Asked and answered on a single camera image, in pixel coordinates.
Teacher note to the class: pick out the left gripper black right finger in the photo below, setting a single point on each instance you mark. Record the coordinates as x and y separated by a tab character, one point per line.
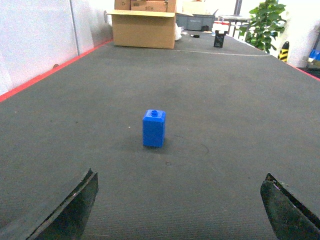
287	213

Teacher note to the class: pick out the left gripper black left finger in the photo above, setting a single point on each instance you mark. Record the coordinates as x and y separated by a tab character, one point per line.
63	215

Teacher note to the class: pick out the blue plastic block part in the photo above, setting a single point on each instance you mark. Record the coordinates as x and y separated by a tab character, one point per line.
154	128

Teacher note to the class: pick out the small black container on belt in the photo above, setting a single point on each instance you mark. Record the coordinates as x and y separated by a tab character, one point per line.
219	38

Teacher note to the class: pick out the green potted plant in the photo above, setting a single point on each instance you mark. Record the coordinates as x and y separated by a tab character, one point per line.
264	25

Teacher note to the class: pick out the large open cardboard box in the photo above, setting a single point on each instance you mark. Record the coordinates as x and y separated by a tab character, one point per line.
145	23

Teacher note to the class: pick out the grey plastic crate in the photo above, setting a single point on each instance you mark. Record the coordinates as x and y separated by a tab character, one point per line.
197	22

